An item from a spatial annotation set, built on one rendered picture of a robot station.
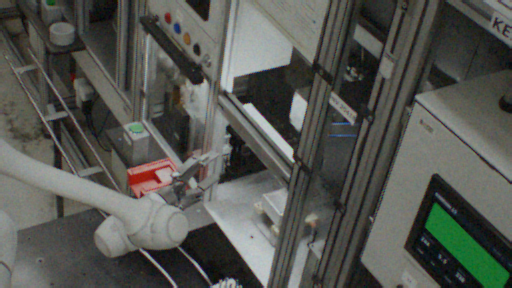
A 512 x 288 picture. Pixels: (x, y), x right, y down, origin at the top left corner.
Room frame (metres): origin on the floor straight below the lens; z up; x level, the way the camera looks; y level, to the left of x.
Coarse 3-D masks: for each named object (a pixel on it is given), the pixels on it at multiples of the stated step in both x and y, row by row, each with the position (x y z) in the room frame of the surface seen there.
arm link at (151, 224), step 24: (0, 144) 1.26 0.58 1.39; (0, 168) 1.24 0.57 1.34; (24, 168) 1.26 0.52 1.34; (48, 168) 1.28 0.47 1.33; (72, 192) 1.24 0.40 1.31; (96, 192) 1.24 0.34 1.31; (120, 216) 1.23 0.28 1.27; (144, 216) 1.24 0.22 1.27; (168, 216) 1.24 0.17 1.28; (144, 240) 1.21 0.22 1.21; (168, 240) 1.20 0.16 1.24
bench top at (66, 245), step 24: (72, 216) 1.75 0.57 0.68; (96, 216) 1.77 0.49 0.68; (24, 240) 1.60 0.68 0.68; (48, 240) 1.62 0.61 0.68; (72, 240) 1.64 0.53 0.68; (24, 264) 1.50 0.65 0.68; (48, 264) 1.52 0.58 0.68; (72, 264) 1.54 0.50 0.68; (96, 264) 1.56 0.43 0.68; (120, 264) 1.58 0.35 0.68; (144, 264) 1.59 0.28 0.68; (168, 264) 1.61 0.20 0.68
